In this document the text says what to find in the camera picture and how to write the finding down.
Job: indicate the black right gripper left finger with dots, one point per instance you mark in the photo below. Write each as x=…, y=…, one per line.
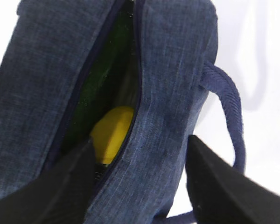
x=58, y=196

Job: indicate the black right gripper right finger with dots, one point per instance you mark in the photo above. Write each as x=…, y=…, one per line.
x=220, y=194

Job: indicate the navy blue lunch bag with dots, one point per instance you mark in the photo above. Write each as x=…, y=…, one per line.
x=170, y=73

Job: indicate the green cucumber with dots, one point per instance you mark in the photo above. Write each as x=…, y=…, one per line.
x=103, y=82

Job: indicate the yellow lemon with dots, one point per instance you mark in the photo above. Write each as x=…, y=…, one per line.
x=109, y=133

